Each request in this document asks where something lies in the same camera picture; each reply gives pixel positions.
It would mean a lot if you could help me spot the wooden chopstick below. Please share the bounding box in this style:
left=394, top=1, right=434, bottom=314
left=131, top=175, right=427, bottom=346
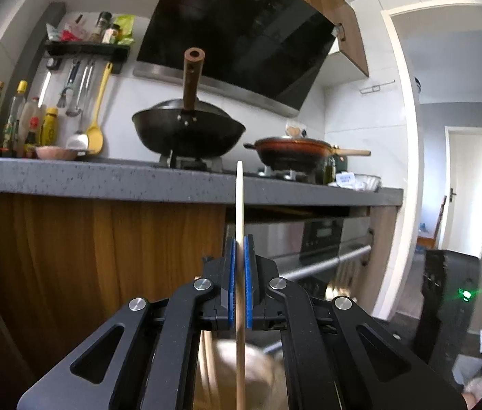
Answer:
left=235, top=160, right=246, bottom=410

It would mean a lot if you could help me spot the person's right hand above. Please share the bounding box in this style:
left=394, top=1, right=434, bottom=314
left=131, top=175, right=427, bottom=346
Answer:
left=462, top=376, right=482, bottom=409

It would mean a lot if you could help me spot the white interior door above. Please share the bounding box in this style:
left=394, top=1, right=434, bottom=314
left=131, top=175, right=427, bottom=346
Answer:
left=438, top=126, right=482, bottom=258

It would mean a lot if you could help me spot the white ceramic utensil holder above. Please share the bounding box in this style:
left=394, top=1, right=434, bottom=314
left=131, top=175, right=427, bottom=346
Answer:
left=193, top=339, right=289, bottom=410

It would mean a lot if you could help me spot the stainless steel oven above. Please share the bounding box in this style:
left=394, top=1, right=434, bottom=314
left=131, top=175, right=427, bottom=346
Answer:
left=246, top=217, right=373, bottom=300

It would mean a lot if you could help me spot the wooden cabinet door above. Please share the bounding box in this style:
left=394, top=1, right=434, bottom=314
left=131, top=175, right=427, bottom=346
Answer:
left=0, top=193, right=226, bottom=375

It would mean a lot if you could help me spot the red-brown frying pan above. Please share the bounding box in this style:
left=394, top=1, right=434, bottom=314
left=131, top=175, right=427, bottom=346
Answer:
left=244, top=137, right=371, bottom=172

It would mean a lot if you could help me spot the yellow hanging spatula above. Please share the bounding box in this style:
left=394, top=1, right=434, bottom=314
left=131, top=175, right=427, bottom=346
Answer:
left=86, top=62, right=113, bottom=154

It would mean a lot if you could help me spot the yellow cap mustard jar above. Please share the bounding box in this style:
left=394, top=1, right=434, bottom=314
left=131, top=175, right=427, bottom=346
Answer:
left=40, top=107, right=58, bottom=146

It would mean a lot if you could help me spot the yellow cap oil bottle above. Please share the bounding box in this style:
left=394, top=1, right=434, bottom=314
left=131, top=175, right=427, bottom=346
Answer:
left=0, top=81, right=28, bottom=158

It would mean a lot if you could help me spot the black range hood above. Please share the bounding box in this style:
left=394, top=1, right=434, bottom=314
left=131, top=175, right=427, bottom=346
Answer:
left=133, top=0, right=336, bottom=117

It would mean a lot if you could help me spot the black wok wooden handle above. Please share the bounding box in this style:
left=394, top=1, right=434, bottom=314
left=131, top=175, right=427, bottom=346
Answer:
left=132, top=47, right=246, bottom=159

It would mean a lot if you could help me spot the black wall spice shelf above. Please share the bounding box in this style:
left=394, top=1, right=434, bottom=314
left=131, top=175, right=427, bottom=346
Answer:
left=44, top=41, right=130, bottom=75

